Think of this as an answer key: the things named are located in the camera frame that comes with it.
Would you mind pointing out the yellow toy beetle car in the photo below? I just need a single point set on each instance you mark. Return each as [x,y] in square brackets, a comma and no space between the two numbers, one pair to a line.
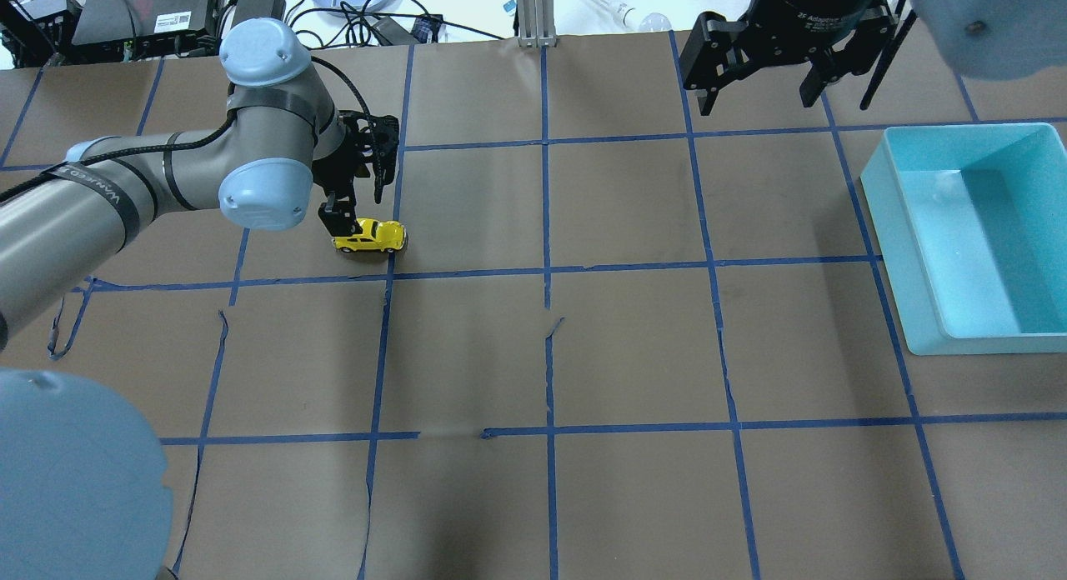
[373,235]

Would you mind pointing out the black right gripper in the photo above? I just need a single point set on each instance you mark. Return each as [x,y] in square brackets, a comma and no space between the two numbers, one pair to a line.
[813,12]

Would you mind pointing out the teal plastic storage bin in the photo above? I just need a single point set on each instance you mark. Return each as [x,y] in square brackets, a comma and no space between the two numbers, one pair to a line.
[971,221]

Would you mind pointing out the aluminium frame post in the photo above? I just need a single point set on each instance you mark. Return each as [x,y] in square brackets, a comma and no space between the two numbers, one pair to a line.
[535,21]

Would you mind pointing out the black electronics box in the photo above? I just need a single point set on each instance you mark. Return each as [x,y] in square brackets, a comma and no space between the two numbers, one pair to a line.
[109,31]

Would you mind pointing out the brown paper table cover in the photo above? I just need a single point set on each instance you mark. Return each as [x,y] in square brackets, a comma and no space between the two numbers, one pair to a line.
[624,342]

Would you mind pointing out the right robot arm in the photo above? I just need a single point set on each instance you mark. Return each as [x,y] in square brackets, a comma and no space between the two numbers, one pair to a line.
[983,39]

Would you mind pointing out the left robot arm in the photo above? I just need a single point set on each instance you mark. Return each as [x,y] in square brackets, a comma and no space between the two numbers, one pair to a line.
[281,137]

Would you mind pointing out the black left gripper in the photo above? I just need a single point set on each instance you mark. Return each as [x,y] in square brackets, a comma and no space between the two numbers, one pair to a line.
[332,182]

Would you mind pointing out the black power adapter brick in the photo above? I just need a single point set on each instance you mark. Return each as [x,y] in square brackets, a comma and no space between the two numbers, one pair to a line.
[254,9]

